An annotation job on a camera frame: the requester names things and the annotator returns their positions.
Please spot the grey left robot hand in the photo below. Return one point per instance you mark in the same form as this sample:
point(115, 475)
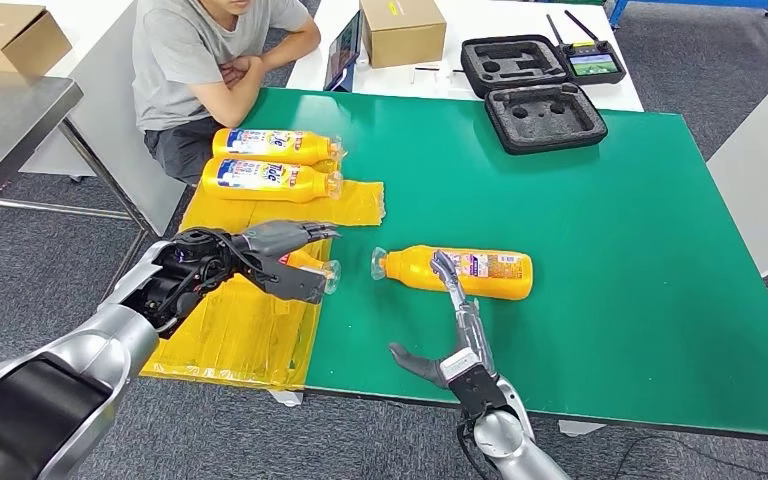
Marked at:
point(278, 238)

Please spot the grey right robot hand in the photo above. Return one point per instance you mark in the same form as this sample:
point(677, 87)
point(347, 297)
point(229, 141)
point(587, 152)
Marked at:
point(470, 331)

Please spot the orange detergent bottle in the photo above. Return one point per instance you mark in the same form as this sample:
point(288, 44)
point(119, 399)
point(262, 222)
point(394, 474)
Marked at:
point(490, 275)
point(258, 182)
point(314, 262)
point(258, 147)

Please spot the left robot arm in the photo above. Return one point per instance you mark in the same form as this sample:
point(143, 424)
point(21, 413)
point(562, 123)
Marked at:
point(92, 351)

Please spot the yellow plastic sheet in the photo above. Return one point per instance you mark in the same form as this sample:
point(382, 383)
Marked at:
point(258, 331)

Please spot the dark tablet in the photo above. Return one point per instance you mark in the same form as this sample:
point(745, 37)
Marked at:
point(343, 51)

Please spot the seated person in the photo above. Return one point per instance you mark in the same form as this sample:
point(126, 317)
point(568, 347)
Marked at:
point(178, 60)

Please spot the open black foam case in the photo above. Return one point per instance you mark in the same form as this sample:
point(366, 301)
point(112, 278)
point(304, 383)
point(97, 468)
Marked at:
point(543, 134)

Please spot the small clear plastic item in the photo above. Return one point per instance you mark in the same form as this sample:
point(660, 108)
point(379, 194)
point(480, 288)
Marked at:
point(437, 77)

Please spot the cardboard box with yellow label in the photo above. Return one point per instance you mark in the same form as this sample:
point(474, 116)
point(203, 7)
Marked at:
point(402, 34)

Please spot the black remote controller with screen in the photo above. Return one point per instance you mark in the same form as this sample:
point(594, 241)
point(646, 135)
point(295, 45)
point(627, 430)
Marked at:
point(594, 65)

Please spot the steel table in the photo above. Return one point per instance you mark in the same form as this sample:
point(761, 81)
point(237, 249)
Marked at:
point(0, 126)

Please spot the long white table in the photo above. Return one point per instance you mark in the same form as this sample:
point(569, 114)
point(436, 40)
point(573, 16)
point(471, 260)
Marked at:
point(490, 20)

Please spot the plain cardboard box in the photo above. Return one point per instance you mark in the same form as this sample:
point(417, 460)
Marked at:
point(6, 41)

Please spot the blue metal rack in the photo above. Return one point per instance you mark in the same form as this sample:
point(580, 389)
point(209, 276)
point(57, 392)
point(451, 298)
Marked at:
point(722, 2)

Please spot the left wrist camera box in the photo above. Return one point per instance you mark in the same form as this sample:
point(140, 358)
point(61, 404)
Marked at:
point(291, 281)

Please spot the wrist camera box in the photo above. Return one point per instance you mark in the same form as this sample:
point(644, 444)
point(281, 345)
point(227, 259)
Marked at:
point(477, 387)
point(291, 281)

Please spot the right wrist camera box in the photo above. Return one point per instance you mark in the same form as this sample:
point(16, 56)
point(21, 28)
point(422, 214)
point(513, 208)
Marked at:
point(477, 387)

